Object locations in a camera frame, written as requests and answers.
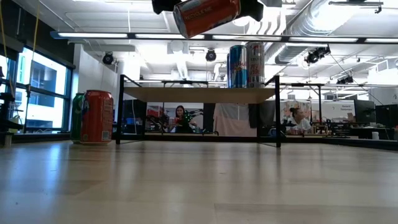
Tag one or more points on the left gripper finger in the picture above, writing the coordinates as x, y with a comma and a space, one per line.
163, 5

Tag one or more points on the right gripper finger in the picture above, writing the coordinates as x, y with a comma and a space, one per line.
252, 9

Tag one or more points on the red can blue white logo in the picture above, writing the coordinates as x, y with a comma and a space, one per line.
208, 15

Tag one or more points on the tall white slim beverage can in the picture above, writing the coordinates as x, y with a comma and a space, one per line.
255, 67

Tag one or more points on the black round ceiling speaker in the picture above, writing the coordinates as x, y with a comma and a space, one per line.
108, 58
211, 55

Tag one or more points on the long ceiling light bar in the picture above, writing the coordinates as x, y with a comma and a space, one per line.
93, 35

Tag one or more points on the black ceiling spotlight cluster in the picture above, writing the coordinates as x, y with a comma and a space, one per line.
345, 80
317, 54

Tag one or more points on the pink hanging cloth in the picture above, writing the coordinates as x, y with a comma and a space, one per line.
234, 121

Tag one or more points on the person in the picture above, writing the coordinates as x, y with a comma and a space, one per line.
182, 119
298, 123

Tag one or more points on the white sign board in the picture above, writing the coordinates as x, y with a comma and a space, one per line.
342, 110

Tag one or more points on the green soda can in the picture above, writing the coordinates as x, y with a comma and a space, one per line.
77, 118

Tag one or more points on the black computer monitor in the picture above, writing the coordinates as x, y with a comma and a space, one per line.
387, 115
364, 110

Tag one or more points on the black framed window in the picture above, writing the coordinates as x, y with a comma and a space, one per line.
46, 115

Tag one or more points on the white cup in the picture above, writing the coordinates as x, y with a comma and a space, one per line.
375, 135

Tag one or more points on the black equipment rack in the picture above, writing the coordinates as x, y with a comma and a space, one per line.
6, 124

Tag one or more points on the wooden shelf black metal frame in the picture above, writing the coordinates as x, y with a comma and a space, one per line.
199, 95

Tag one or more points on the black aluminium table frame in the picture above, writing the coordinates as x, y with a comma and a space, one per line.
217, 138

